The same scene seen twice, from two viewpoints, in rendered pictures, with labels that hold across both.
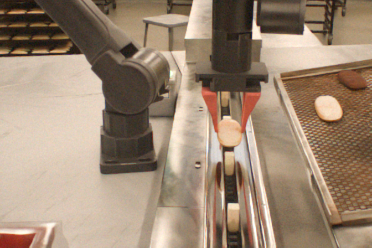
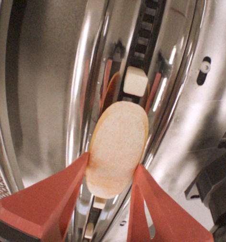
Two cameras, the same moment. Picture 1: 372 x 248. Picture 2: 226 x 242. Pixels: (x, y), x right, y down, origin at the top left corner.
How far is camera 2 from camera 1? 0.67 m
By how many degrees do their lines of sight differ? 41
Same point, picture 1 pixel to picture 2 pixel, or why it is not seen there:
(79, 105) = not seen: hidden behind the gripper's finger
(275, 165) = (51, 114)
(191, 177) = (224, 27)
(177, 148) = (208, 140)
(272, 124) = not seen: hidden behind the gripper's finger
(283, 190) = (55, 44)
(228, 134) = (121, 145)
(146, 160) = (219, 147)
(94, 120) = (205, 214)
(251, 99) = (33, 206)
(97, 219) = not seen: outside the picture
